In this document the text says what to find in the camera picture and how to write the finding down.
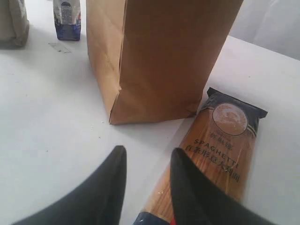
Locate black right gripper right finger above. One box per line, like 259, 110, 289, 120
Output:
170, 148, 300, 225

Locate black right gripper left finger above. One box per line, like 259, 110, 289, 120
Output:
16, 145, 127, 225

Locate spaghetti packet dark blue ends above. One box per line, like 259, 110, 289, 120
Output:
135, 88, 267, 225

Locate small white blue carton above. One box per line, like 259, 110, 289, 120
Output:
52, 0, 81, 41

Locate kraft pouch with orange label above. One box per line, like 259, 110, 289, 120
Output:
0, 0, 30, 48

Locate brown paper shopping bag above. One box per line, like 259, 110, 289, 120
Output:
86, 0, 242, 125

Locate clear plastic wrapper scrap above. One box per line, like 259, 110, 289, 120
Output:
48, 42, 71, 53

